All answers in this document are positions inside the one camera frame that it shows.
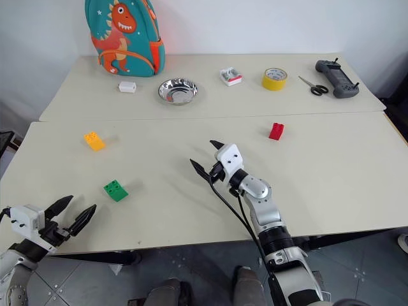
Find white red small box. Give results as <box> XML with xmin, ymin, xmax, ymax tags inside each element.
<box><xmin>219</xmin><ymin>66</ymin><xmax>244</xmax><ymax>87</ymax></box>

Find teal dinosaur backpack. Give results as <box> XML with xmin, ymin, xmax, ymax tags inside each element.
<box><xmin>84</xmin><ymin>0</ymin><xmax>166</xmax><ymax>77</ymax></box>

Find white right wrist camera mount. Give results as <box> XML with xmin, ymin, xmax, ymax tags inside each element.
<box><xmin>214</xmin><ymin>143</ymin><xmax>246</xmax><ymax>185</ymax></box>

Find dark object at edge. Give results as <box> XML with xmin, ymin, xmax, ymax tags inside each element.
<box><xmin>0</xmin><ymin>129</ymin><xmax>15</xmax><ymax>160</ymax></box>

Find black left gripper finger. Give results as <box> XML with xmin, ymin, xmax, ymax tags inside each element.
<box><xmin>68</xmin><ymin>204</ymin><xmax>98</xmax><ymax>237</ymax></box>
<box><xmin>43</xmin><ymin>195</ymin><xmax>74</xmax><ymax>222</ymax></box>

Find shiny metal bowl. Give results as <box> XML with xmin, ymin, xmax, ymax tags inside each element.
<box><xmin>157</xmin><ymin>78</ymin><xmax>198</xmax><ymax>106</ymax></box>

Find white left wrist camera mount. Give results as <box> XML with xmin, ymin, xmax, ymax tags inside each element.
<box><xmin>5</xmin><ymin>205</ymin><xmax>54</xmax><ymax>252</ymax></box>

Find yellow toy brick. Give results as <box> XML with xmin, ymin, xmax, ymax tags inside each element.
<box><xmin>83</xmin><ymin>131</ymin><xmax>106</xmax><ymax>152</ymax></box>

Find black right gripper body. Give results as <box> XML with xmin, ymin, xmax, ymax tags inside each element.
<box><xmin>208</xmin><ymin>162</ymin><xmax>227</xmax><ymax>184</ymax></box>

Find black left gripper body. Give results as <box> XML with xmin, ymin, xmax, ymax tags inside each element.
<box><xmin>38</xmin><ymin>219</ymin><xmax>71</xmax><ymax>249</ymax></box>

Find yellow tape roll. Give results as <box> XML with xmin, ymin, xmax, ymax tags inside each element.
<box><xmin>261</xmin><ymin>67</ymin><xmax>288</xmax><ymax>92</ymax></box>

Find green toy brick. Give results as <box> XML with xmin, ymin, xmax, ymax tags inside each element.
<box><xmin>102</xmin><ymin>179</ymin><xmax>129</xmax><ymax>203</ymax></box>

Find red toy brick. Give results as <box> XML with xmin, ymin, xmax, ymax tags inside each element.
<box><xmin>268</xmin><ymin>122</ymin><xmax>286</xmax><ymax>141</ymax></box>

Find black handled scissors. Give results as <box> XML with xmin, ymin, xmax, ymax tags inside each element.
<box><xmin>298</xmin><ymin>75</ymin><xmax>329</xmax><ymax>97</ymax></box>

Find grey handheld remote controller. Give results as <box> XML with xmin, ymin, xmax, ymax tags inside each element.
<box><xmin>314</xmin><ymin>57</ymin><xmax>361</xmax><ymax>99</ymax></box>

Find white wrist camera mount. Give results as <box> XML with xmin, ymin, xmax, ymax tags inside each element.
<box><xmin>5</xmin><ymin>205</ymin><xmax>54</xmax><ymax>252</ymax></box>
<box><xmin>214</xmin><ymin>143</ymin><xmax>246</xmax><ymax>185</ymax></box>

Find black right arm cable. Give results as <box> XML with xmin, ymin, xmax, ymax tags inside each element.
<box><xmin>208</xmin><ymin>166</ymin><xmax>281</xmax><ymax>306</ymax></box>

